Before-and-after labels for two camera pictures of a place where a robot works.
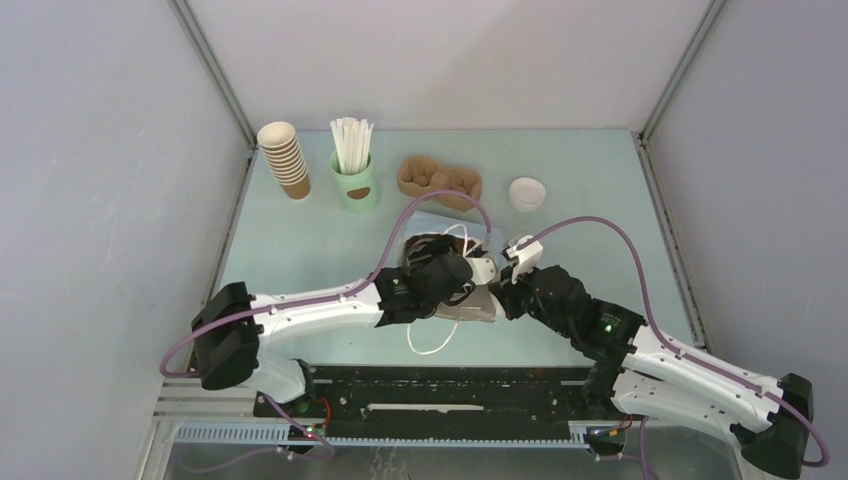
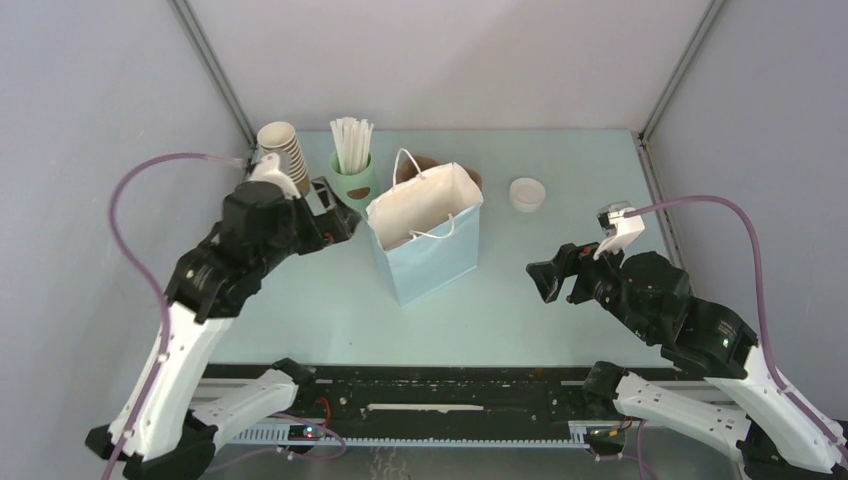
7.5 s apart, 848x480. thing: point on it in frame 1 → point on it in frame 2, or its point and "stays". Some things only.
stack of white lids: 527,194 stays
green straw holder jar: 358,193 stays
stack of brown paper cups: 285,158 stays
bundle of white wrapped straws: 352,139 stays
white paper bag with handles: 433,333 → 426,227
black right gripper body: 519,299 → 596,279
